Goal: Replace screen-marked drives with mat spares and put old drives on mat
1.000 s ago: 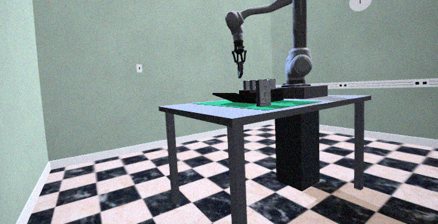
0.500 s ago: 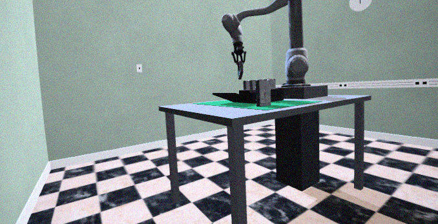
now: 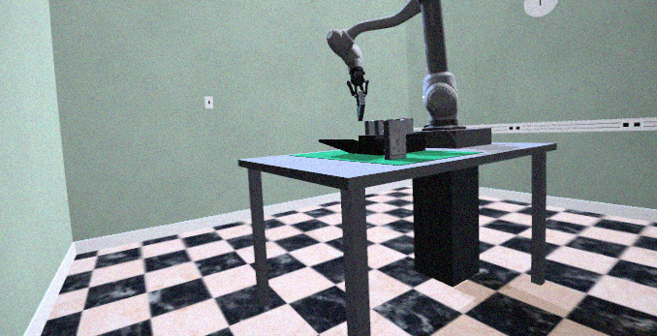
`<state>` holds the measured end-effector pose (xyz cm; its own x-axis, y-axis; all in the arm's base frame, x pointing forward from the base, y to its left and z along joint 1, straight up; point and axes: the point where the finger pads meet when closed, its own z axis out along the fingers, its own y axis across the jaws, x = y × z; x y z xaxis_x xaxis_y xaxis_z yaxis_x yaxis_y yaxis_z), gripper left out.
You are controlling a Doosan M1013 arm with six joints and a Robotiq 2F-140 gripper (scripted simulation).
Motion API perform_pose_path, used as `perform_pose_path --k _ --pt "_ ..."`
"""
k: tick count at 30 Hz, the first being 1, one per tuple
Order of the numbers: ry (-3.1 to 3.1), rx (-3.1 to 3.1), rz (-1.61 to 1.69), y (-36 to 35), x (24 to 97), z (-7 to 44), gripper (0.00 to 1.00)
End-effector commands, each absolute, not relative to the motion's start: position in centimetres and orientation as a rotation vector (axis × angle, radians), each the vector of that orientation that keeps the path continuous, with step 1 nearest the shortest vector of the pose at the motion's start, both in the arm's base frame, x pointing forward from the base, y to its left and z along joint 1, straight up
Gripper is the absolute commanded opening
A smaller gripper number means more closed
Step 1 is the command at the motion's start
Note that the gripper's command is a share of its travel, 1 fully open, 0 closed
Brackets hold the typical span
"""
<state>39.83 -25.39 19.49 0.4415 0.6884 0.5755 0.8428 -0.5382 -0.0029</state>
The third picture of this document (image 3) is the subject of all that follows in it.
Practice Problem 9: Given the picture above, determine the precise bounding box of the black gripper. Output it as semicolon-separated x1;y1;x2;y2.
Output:
347;68;369;105

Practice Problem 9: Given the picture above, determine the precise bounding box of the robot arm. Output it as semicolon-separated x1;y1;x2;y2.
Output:
327;0;466;131

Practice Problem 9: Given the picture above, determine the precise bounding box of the status display screen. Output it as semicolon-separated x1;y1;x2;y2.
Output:
319;139;385;156

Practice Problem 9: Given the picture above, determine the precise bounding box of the green flat mat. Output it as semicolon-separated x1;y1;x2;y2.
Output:
296;150;484;166

